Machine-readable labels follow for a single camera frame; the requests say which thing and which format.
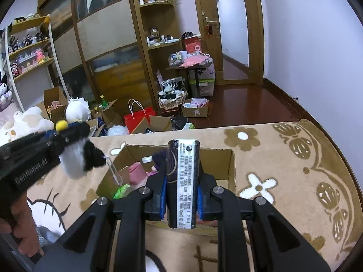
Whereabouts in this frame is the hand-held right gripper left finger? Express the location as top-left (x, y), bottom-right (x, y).
top-left (34, 173), bottom-right (168, 272)

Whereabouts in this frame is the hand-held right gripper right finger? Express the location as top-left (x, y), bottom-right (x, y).
top-left (197, 168), bottom-right (332, 272)

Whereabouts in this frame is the dark tissue packet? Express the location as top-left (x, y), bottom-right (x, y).
top-left (165, 139), bottom-right (202, 229)

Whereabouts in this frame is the black and white plush toy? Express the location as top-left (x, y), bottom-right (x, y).
top-left (55, 119), bottom-right (107, 180)

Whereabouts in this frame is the pink tissue packet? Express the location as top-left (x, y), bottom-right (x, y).
top-left (128, 161), bottom-right (148, 186)

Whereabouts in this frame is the large printed cardboard box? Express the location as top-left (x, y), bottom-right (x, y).
top-left (96, 144), bottom-right (236, 236)

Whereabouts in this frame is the person's left hand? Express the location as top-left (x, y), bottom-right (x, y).
top-left (0, 194), bottom-right (44, 259)

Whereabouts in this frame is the round white ruffled plush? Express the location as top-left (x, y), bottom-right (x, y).
top-left (65, 97), bottom-right (92, 122)

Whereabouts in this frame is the white brown-spotted plush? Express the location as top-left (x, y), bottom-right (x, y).
top-left (0, 106), bottom-right (55, 146)

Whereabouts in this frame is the small open cardboard box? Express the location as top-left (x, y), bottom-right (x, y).
top-left (44, 86), bottom-right (69, 121)

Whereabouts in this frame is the cardboard box with bottles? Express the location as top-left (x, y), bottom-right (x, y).
top-left (91, 99), bottom-right (123, 129)

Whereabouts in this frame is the white plastic bag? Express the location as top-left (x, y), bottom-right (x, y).
top-left (108, 125), bottom-right (130, 137)

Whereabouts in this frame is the clear plastic packet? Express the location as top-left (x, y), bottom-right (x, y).
top-left (104, 155), bottom-right (131, 187)

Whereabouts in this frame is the red paper bag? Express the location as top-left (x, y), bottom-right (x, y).
top-left (124, 99), bottom-right (158, 134)

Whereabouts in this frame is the black purple plush doll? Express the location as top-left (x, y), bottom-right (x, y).
top-left (0, 74), bottom-right (13, 112)

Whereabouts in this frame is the open brown cardboard box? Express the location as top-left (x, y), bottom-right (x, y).
top-left (130, 115), bottom-right (173, 134)

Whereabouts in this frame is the black cloth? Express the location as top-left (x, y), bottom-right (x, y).
top-left (170, 116), bottom-right (196, 131)

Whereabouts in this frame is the cardboard box of pink packets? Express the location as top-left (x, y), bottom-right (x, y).
top-left (181, 99), bottom-right (210, 118)

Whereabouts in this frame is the beige flower printed blanket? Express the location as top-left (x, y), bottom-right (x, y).
top-left (27, 118), bottom-right (358, 272)

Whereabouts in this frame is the lace trimmed basket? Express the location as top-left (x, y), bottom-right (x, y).
top-left (158, 89), bottom-right (188, 111)

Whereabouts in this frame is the wooden corner shelf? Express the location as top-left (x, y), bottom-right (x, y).
top-left (128, 0), bottom-right (191, 114)

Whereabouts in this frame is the row of small plush toys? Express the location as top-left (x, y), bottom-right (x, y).
top-left (7, 13), bottom-right (54, 75)

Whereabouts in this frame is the black white striped plush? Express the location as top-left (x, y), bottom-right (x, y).
top-left (160, 79), bottom-right (185, 92)

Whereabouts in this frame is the wooden wardrobe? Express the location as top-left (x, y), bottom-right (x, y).
top-left (38, 0), bottom-right (148, 117)

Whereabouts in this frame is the white plastic storage bin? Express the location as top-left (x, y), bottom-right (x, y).
top-left (189, 58), bottom-right (217, 98)

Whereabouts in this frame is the small side table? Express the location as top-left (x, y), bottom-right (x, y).
top-left (166, 62), bottom-right (214, 100)

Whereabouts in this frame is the pink cloth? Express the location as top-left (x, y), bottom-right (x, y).
top-left (181, 55), bottom-right (212, 69)

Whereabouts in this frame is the red box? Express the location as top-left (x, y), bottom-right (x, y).
top-left (183, 37), bottom-right (204, 56)

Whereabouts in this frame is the white frame toy shelf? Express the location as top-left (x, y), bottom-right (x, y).
top-left (0, 14), bottom-right (70, 112)

